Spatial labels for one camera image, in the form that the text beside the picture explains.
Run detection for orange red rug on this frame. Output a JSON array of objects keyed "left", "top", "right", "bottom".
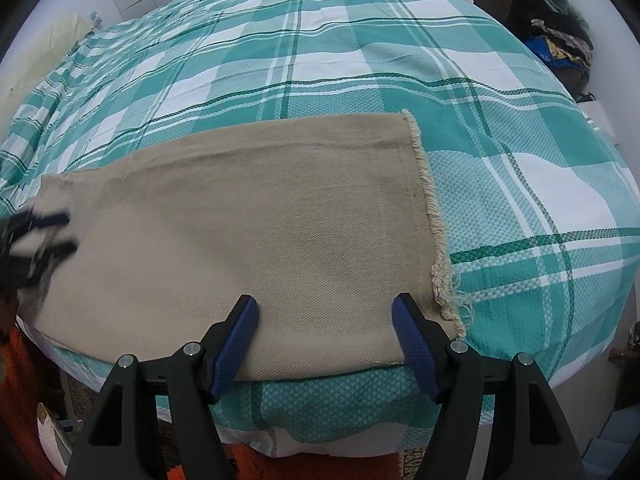
[{"left": 1, "top": 327, "right": 62, "bottom": 479}]

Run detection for pile of dark clothes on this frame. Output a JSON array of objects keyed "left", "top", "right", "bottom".
[{"left": 506, "top": 0, "right": 593, "bottom": 96}]

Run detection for beige khaki pants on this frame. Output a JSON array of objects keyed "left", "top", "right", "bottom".
[{"left": 15, "top": 111, "right": 465, "bottom": 380}]

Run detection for teal plaid bedspread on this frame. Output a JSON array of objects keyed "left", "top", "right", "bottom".
[{"left": 0, "top": 0, "right": 640, "bottom": 458}]

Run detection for cream padded headboard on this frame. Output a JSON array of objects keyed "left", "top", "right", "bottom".
[{"left": 1, "top": 13, "right": 91, "bottom": 138}]

